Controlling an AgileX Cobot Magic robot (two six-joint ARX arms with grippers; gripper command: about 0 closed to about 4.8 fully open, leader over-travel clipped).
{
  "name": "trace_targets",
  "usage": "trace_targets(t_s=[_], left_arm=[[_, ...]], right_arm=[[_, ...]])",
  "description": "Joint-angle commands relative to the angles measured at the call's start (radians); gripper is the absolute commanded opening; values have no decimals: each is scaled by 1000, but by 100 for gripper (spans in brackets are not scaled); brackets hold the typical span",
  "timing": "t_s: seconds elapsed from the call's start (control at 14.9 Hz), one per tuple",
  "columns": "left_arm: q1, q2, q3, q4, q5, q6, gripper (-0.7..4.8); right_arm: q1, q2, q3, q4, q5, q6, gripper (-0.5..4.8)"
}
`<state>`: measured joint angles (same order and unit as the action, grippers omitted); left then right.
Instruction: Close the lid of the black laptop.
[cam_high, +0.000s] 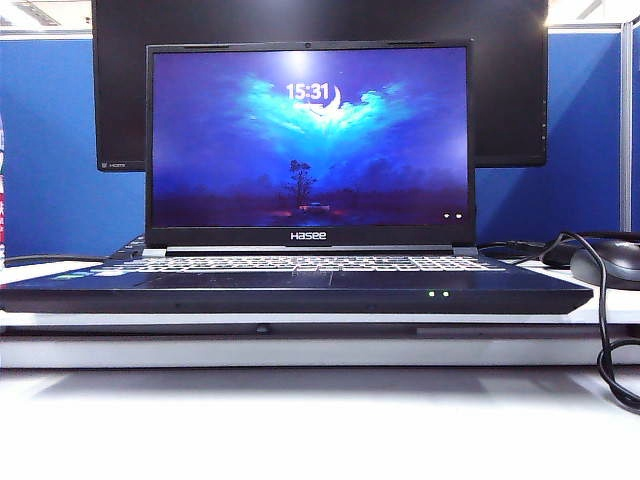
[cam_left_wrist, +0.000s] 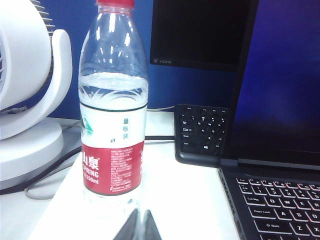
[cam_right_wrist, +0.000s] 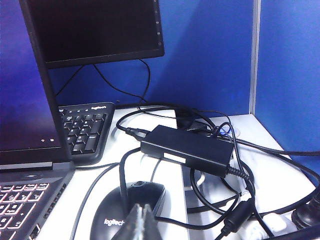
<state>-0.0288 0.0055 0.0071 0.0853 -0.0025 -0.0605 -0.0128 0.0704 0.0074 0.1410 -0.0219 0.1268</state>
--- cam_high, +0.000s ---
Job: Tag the black ASUS monitor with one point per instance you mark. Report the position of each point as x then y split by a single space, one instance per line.
120 100

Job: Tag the black and grey mouse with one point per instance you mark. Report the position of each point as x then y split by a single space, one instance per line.
617 267

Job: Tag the silver partition post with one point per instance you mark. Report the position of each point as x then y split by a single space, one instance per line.
626 125

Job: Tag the small black box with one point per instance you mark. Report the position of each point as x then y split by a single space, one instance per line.
556 257

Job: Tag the blue office partition panel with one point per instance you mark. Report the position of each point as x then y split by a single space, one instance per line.
50 150

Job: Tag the black Hasee laptop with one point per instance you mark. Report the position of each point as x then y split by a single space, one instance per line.
310 150

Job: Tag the black desktop keyboard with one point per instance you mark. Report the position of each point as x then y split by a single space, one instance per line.
134 246

